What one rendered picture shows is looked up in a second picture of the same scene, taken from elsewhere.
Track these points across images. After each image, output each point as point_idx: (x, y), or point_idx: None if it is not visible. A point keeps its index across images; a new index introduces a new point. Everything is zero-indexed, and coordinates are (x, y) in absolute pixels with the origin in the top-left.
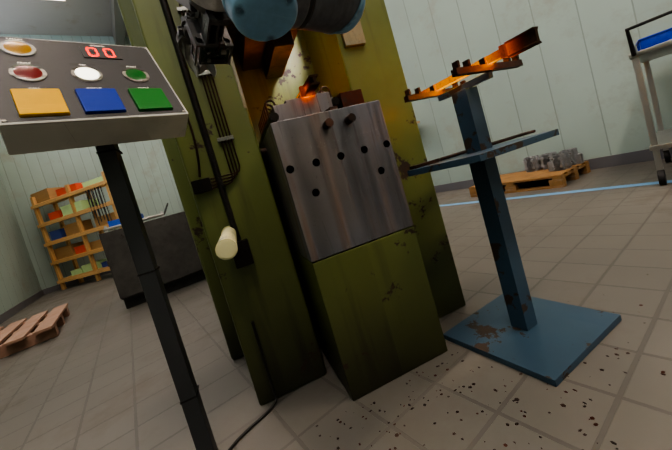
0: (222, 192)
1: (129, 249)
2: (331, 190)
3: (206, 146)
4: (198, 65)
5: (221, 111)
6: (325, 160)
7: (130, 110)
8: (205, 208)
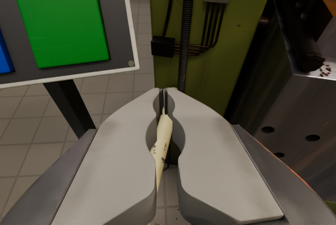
0: (182, 63)
1: (71, 127)
2: (299, 161)
3: (184, 2)
4: (164, 102)
5: None
6: (329, 141)
7: (22, 66)
8: (160, 64)
